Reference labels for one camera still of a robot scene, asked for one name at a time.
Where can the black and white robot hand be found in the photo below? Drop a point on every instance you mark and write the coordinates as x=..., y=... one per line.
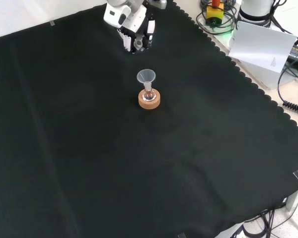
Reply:
x=125, y=17

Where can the clear glass graduated cylinder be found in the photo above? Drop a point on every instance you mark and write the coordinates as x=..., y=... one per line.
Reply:
x=138, y=43

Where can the clear plastic funnel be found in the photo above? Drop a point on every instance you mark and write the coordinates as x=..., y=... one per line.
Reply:
x=146, y=75

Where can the clear round-bottom flask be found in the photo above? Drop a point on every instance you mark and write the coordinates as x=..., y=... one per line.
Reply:
x=149, y=95

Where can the yellow stop button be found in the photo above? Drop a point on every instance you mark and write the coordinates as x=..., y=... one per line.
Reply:
x=214, y=13

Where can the black bench cloth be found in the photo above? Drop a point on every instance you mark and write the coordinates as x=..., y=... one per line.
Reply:
x=89, y=148

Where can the pale board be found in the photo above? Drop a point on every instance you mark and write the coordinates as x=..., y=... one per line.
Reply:
x=262, y=45

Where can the grey metal bench bracket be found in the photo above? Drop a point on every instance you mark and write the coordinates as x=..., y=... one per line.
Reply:
x=294, y=198

